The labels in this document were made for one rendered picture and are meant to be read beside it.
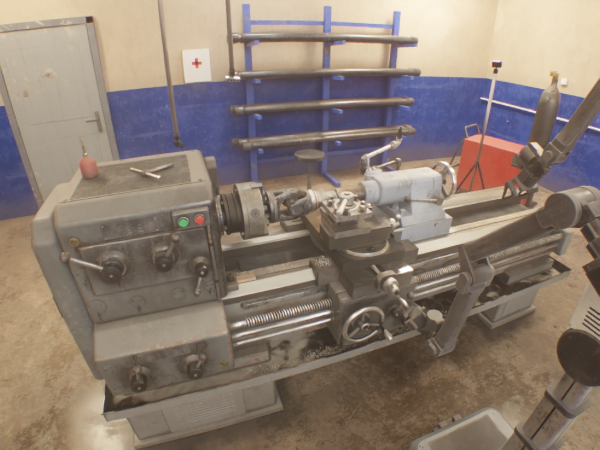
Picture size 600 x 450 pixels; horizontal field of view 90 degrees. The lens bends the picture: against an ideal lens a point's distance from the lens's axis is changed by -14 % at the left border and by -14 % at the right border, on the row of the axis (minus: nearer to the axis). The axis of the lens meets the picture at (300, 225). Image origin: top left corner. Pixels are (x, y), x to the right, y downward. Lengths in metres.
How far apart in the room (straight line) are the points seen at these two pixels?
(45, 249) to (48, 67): 3.35
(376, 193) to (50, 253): 1.39
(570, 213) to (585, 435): 1.86
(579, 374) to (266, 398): 1.45
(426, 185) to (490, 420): 1.20
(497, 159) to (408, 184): 2.64
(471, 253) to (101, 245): 1.18
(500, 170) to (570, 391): 3.36
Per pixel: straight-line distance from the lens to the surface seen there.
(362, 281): 1.49
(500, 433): 1.94
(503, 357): 2.64
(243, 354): 1.74
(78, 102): 4.50
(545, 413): 1.36
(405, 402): 2.20
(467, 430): 1.89
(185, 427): 2.06
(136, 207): 1.25
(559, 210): 0.83
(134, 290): 1.41
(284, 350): 1.82
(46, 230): 1.36
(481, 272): 1.10
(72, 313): 1.51
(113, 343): 1.48
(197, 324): 1.43
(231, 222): 1.48
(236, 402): 1.95
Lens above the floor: 1.79
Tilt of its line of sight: 29 degrees down
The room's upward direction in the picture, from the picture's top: straight up
